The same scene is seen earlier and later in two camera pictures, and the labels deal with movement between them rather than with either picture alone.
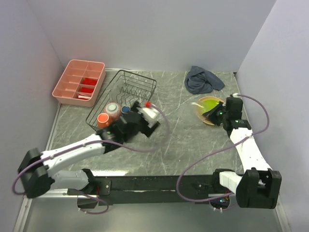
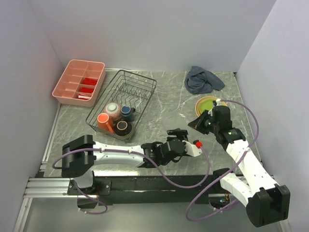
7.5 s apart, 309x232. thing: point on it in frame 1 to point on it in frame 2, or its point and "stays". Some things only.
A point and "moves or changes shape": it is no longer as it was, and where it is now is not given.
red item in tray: x=90 y=81 stays
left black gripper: x=146 y=130 to x=179 y=133
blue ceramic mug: x=125 y=109 stays
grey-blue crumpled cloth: x=199 y=81 stays
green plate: x=208 y=105 moves or changes shape
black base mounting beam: x=129 y=190 stays
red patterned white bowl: x=113 y=110 stays
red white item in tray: x=84 y=97 stays
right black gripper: x=211 y=112 to x=197 y=124
